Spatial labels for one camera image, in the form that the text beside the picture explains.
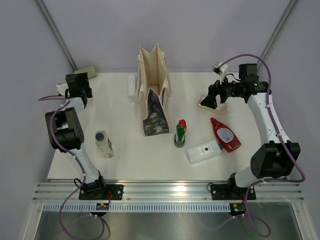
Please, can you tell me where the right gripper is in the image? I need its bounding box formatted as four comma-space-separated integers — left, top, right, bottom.
201, 72, 244, 109

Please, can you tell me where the green bottle red cap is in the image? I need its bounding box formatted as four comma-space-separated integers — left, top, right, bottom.
174, 119, 187, 148

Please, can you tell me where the clear square bottle black cap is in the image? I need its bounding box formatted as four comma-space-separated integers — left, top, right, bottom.
95, 130, 114, 159

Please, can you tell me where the pale green bottle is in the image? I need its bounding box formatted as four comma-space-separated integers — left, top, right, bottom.
74, 65, 97, 80

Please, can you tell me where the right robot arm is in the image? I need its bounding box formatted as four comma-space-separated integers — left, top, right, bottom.
198, 63, 301, 200

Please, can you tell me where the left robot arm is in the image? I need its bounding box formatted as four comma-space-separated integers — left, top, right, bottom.
39, 72, 108, 200

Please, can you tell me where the white bottle behind bag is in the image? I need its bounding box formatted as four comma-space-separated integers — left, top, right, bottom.
127, 74, 137, 103

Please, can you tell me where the beige canvas tote bag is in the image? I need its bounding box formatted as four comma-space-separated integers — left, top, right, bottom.
135, 44, 172, 137

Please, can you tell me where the red bottle white label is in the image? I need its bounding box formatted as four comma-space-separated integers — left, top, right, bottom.
210, 117, 242, 153

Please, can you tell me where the white rectangular bottle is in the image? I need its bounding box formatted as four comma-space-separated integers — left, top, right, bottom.
185, 140, 223, 165

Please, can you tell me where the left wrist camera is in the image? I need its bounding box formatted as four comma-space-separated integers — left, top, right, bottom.
55, 83, 69, 96

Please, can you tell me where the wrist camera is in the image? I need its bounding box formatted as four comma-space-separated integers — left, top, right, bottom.
212, 62, 229, 84
55, 83, 69, 96

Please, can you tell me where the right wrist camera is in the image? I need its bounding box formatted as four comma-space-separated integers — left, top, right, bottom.
212, 62, 229, 84

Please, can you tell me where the left frame post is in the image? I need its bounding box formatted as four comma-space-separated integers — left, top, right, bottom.
34, 0, 78, 71

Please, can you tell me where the frame post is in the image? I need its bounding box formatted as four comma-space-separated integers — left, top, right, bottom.
260, 0, 300, 61
34, 0, 78, 71

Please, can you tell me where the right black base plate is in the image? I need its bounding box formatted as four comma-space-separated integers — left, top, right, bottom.
207, 182, 248, 201

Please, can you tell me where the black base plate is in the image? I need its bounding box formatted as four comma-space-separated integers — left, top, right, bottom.
78, 184, 124, 201
207, 182, 248, 201

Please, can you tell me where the aluminium mounting rail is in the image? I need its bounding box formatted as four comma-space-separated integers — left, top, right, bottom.
32, 179, 304, 203

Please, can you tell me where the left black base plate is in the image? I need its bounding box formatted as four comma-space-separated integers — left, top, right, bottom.
78, 184, 124, 201

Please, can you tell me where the white slotted cable duct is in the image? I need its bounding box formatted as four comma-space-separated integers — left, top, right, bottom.
43, 202, 231, 213

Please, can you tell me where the right frame post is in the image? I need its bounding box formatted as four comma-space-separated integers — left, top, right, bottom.
260, 0, 300, 61

